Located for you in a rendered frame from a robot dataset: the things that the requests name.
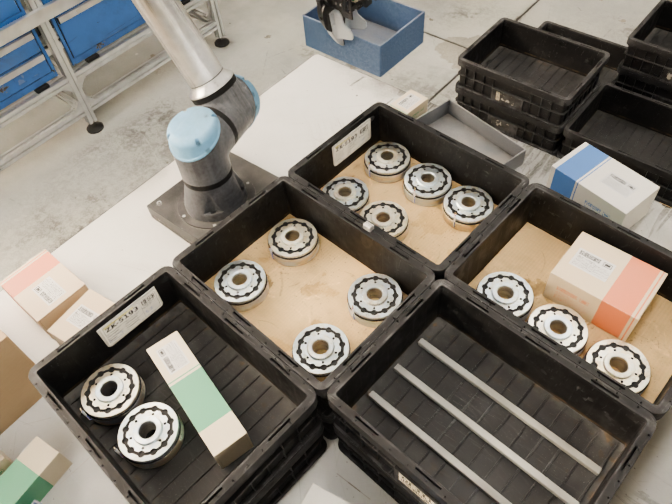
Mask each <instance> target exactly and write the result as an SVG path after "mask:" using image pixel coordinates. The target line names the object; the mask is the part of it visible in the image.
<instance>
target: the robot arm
mask: <svg viewBox="0 0 672 504"><path fill-rule="evenodd" d="M131 1H132V2H133V4H134V5H135V7H136V8H137V10H138V11H139V13H140V14H141V16H142V17H143V19H144V20H145V21H146V23H147V24H148V26H149V27H150V29H151V30H152V32H153V33H154V35H155V36H156V38H157V39H158V41H159V42H160V43H161V45H162V46H163V48H164V49H165V51H166V52H167V54H168V55H169V57H170V58H171V60H172V61H173V63H174V64H175V65H176V67H177V68H178V70H179V71H180V73H181V74H182V76H183V77H184V79H185V80H186V82H187V83H188V85H189V86H190V88H191V90H190V96H189V97H190V99H191V101H192V102H193V104H194V105H195V106H196V107H190V108H187V110H186V111H185V112H184V111H181V112H180V113H178V114H177V115H176V116H175V117H174V118H173V119H172V120H171V121H170V123H169V125H168V128H167V139H168V142H169V148H170V151H171V153H172V155H173V156H174V159H175V161H176V164H177V166H178V169H179V171H180V174H181V177H182V179H183V182H184V205H185V208H186V210H187V212H188V214H189V215H190V216H191V217H192V218H194V219H196V220H199V221H203V222H216V221H221V220H224V219H225V218H226V217H227V216H229V215H230V214H231V213H233V212H234V211H235V210H237V209H238V208H239V207H240V206H242V205H243V204H244V203H246V201H247V196H248V194H247V190H246V187H245V184H244V182H243V181H242V180H241V179H240V177H239V176H238V175H237V174H236V172H235V171H234V170H233V169H232V165H231V162H230V159H229V152H230V151H231V150H232V148H233V147H234V146H235V145H236V143H237V142H238V141H239V140H240V138H241V137H242V136H243V134H244V133H245V132H246V131H247V129H248V128H250V127H251V126H252V124H253V123H254V121H255V119H256V117H257V115H258V114H259V111H260V98H259V95H258V92H257V90H256V88H255V87H254V86H253V84H252V83H251V82H250V81H249V80H245V79H244V77H243V76H241V75H237V74H234V73H233V71H232V70H230V69H226V68H223V67H222V66H221V64H220V63H219V61H218V60H217V58H216V56H215V55H214V53H213V52H212V50H211V49H210V47H209V45H208V44H207V42H206V41H205V39H204V37H203V36H202V34H201V33H200V31H199V30H198V28H197V26H196V25H195V23H194V22H193V20H192V18H191V17H190V15H189V14H188V12H187V11H186V9H185V7H184V6H183V4H182V3H181V1H180V0H131ZM316 2H317V13H318V17H319V20H320V21H321V23H322V25H323V26H324V28H325V29H326V30H327V31H328V33H329V34H330V36H331V37H332V38H333V39H334V40H335V41H336V42H337V43H338V44H340V45H342V46H344V45H345V44H344V39H346V40H353V38H354V36H353V33H352V31H351V29H366V27H367V23H366V21H365V19H364V18H362V17H361V16H360V15H359V14H358V12H357V11H358V10H359V9H360V8H362V7H365V8H367V7H368V6H369V5H370V4H372V0H316Z"/></svg>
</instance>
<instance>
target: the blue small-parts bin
mask: <svg viewBox="0 0 672 504"><path fill-rule="evenodd" d="M357 12H358V14H359V15H360V16H361V17H362V18H364V19H365V21H366V23H367V27H366V29H351V31H352V33H353V36H354V38H353V40H346V39H344V44H345V45H344V46H342V45H340V44H338V43H337V42H336V41H335V40H334V39H333V38H332V37H331V36H330V34H329V33H328V31H327V30H326V29H325V28H324V26H323V25H322V23H321V21H320V20H319V17H318V13H317V5H316V6H315V7H313V8H312V9H310V10H309V11H307V12H306V13H304V14H303V24H304V33H305V42H306V46H308V47H311V48H313V49H315V50H318V51H320V52H322V53H325V54H327V55H329V56H332V57H334V58H336V59H339V60H341V61H343V62H345V63H348V64H350V65H352V66H355V67H357V68H359V69H362V70H364V71H366V72H369V73H371V74H373V75H376V76H378V77H382V76H383V75H384V74H385V73H387V72H388V71H389V70H390V69H392V68H393V67H394V66H395V65H396V64H398V63H399V62H400V61H401V60H402V59H404V58H405V57H406V56H407V55H409V54H410V53H411V52H412V51H413V50H415V49H416V48H417V47H418V46H419V45H421V44H422V43H423V38H424V21H425V11H423V10H420V9H418V8H415V7H412V6H409V5H406V4H404V3H401V2H398V1H395V0H376V1H375V0H372V4H370V5H369V6H368V7H367V8H365V7H362V8H360V9H359V10H358V11H357Z"/></svg>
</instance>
